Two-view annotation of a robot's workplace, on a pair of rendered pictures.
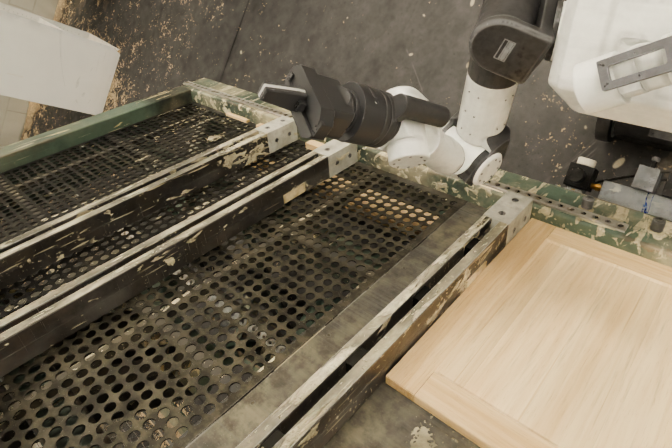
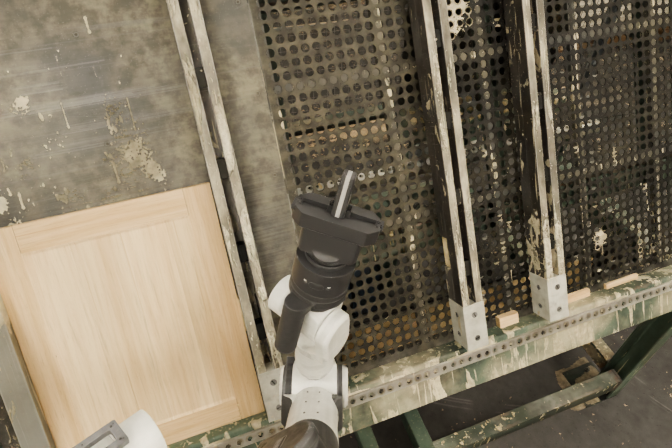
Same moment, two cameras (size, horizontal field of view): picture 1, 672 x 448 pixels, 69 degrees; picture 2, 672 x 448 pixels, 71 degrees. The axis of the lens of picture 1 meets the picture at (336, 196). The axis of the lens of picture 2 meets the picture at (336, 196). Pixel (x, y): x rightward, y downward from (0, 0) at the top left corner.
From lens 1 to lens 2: 0.55 m
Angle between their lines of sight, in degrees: 39
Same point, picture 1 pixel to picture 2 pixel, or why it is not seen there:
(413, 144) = (278, 298)
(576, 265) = (195, 392)
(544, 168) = not seen: outside the picture
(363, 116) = (298, 258)
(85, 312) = (416, 21)
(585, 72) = (143, 432)
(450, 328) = (212, 253)
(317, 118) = (300, 206)
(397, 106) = (297, 300)
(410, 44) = not seen: outside the picture
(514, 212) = (266, 392)
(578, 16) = not seen: outside the picture
